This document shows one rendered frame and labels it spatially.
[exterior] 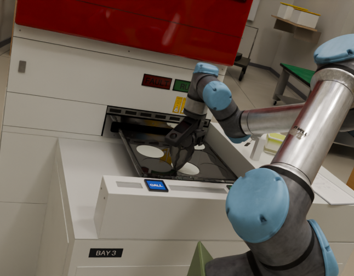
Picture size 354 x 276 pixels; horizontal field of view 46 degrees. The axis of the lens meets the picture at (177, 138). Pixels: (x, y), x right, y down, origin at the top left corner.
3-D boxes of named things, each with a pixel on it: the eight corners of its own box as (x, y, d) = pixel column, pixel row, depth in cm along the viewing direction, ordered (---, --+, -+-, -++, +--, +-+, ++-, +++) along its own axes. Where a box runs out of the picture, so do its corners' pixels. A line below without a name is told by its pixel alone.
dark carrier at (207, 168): (121, 131, 163) (121, 129, 163) (200, 139, 177) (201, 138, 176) (143, 174, 134) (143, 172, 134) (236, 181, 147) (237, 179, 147)
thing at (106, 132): (101, 134, 167) (106, 113, 163) (200, 145, 184) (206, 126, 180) (102, 137, 165) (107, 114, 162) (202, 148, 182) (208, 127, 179)
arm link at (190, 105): (201, 104, 128) (181, 94, 132) (198, 118, 129) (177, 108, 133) (214, 102, 134) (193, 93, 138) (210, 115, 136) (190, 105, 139)
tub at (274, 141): (262, 145, 168) (267, 130, 165) (280, 150, 168) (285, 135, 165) (263, 152, 161) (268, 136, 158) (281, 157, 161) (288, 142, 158)
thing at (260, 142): (243, 153, 155) (255, 119, 150) (252, 154, 156) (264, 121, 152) (251, 160, 150) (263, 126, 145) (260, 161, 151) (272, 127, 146)
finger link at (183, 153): (190, 171, 143) (198, 147, 140) (181, 175, 138) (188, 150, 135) (183, 167, 144) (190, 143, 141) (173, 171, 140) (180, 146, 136)
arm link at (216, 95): (243, 110, 121) (229, 97, 130) (225, 80, 115) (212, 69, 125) (221, 126, 121) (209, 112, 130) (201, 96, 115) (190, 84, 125)
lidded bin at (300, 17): (315, 29, 761) (320, 15, 752) (296, 23, 755) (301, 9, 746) (306, 26, 804) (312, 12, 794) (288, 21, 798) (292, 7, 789)
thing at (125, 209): (92, 218, 118) (101, 174, 113) (258, 223, 139) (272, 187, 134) (97, 239, 110) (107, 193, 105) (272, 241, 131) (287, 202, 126)
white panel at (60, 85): (1, 128, 155) (14, 20, 141) (199, 149, 187) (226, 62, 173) (1, 132, 153) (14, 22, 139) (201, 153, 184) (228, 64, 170)
